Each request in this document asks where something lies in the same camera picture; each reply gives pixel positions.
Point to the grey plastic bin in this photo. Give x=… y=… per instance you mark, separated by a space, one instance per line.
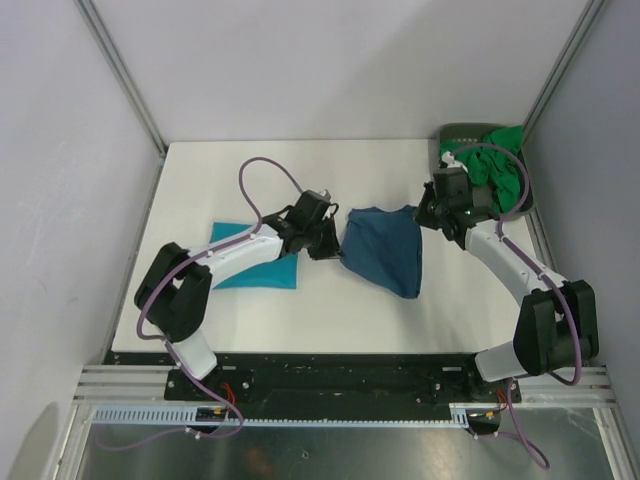
x=460 y=132

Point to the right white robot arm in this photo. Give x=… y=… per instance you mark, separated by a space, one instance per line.
x=557 y=321

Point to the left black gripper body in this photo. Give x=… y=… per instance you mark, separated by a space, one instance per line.
x=320 y=239

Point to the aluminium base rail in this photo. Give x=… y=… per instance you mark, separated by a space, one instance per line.
x=594 y=389

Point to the teal t shirt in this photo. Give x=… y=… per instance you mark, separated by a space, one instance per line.
x=279 y=274

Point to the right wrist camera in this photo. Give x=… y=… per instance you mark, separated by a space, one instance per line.
x=449 y=161

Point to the right aluminium frame post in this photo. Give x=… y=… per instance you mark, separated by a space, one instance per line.
x=586 y=22

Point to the aluminium frame post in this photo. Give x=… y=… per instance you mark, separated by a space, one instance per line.
x=117 y=65
x=586 y=22

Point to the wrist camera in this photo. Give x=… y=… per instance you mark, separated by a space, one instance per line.
x=326 y=194
x=449 y=161

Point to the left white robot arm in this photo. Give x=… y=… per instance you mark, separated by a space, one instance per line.
x=174 y=293

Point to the dark blue t shirt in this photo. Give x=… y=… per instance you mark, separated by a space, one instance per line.
x=385 y=248

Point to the green crumpled t shirt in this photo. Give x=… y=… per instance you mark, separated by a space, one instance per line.
x=492 y=165

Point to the left aluminium frame post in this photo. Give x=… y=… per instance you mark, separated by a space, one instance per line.
x=117 y=65

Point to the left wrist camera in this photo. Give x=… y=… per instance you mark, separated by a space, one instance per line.
x=326 y=194

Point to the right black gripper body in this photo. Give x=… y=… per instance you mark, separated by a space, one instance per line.
x=430 y=209

